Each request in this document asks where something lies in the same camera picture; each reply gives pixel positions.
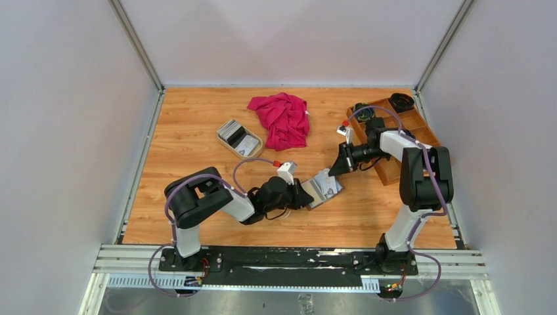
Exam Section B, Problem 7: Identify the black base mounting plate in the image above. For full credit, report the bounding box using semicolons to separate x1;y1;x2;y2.
157;246;418;287

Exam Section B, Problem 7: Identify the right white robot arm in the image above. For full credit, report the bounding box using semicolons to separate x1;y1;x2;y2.
328;117;454;274

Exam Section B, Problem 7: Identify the aluminium frame rail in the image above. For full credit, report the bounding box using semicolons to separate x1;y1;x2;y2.
93;245;489;293

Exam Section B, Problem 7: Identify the black coiled cable front-left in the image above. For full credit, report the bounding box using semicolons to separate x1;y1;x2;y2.
352;102;376;123

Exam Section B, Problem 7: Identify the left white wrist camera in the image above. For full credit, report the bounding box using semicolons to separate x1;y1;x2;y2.
277;161;297;185

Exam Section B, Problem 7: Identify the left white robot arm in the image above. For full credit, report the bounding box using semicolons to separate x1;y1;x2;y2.
164;162;315;271

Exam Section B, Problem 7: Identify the crumpled pink cloth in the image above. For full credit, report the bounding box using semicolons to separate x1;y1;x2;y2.
247;93;310;151

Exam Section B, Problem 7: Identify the black coiled cable back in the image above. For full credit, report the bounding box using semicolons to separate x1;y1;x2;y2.
388;92;416;114

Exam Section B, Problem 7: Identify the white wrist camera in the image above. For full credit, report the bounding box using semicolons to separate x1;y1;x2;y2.
277;161;297;185
336;120;354;144

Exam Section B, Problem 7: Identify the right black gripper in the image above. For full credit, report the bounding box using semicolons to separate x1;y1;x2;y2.
329;141;390;177

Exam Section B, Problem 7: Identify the beige card tray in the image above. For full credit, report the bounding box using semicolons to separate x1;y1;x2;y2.
216;119;263;163

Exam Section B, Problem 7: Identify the white VIP credit card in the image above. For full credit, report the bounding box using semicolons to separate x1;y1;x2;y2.
314;168;342;200

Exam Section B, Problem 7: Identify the stack of credit cards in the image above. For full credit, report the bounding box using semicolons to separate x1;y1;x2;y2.
218;119;261;158

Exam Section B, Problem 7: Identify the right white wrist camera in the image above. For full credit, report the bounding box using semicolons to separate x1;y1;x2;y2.
336;120;354;144

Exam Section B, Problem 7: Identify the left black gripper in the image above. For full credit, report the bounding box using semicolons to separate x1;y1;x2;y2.
264;177;314;213

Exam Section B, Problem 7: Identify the brown leather card holder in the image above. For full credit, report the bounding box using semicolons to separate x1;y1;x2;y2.
301;167;344;210

